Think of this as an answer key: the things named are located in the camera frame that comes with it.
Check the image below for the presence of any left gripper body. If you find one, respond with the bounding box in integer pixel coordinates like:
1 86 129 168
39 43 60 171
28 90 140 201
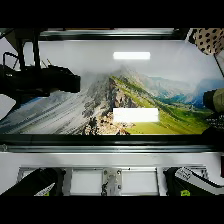
41 64 82 95

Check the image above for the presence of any olive green garment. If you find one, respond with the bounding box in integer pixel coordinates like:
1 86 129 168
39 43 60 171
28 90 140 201
202 88 224 113

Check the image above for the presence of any white black-dotted garment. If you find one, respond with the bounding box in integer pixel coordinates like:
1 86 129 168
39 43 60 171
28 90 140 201
189 28 224 56

